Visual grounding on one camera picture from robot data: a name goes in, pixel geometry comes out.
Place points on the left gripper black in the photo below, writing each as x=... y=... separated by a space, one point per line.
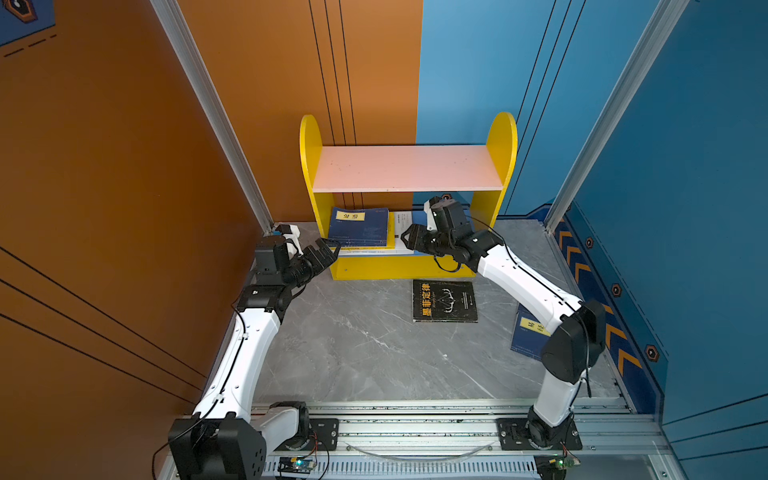
x=314 y=262

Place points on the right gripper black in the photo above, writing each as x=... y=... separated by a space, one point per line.
x=416 y=233

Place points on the white La Dame book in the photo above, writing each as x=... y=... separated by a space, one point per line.
x=373 y=232

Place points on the yellow cartoon cover book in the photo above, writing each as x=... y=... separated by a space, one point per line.
x=391 y=237

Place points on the black book orange title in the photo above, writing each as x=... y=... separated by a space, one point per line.
x=444 y=301

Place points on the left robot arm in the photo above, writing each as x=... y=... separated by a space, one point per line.
x=221 y=439

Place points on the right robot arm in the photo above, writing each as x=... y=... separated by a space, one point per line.
x=577 y=329

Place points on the yellow pink blue bookshelf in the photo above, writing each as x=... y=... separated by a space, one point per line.
x=485 y=171

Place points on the left green circuit board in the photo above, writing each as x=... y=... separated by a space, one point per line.
x=296 y=466

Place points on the green circuit board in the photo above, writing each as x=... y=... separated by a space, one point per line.
x=296 y=466
x=555 y=468

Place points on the right green circuit board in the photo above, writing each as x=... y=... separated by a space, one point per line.
x=555 y=468

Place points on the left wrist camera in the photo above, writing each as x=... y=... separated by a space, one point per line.
x=291 y=233

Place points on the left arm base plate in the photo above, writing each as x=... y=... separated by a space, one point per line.
x=324 y=430

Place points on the aluminium frame rail front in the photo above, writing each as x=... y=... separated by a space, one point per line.
x=458 y=440

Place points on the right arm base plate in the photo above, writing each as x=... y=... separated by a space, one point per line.
x=519 y=433

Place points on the left aluminium corner post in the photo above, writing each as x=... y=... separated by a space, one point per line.
x=173 y=22

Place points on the aluminium corner post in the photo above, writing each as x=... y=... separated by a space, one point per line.
x=173 y=22
x=652 y=40

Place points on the right aluminium corner post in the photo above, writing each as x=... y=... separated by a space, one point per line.
x=652 y=40

